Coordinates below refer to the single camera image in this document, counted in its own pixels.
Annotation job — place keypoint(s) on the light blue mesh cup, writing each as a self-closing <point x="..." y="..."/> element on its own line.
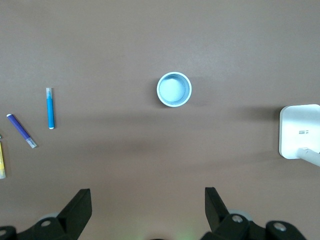
<point x="174" y="90"/>

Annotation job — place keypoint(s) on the purple marker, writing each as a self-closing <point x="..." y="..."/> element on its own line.
<point x="18" y="127"/>

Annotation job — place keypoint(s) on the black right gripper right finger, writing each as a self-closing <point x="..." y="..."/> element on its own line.
<point x="225" y="225"/>

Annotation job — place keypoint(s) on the yellow marker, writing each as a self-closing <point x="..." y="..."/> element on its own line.
<point x="1" y="160"/>

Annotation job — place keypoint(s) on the blue marker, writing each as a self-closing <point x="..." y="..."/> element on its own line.
<point x="50" y="112"/>

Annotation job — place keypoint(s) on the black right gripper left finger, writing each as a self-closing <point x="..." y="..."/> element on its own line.
<point x="72" y="215"/>

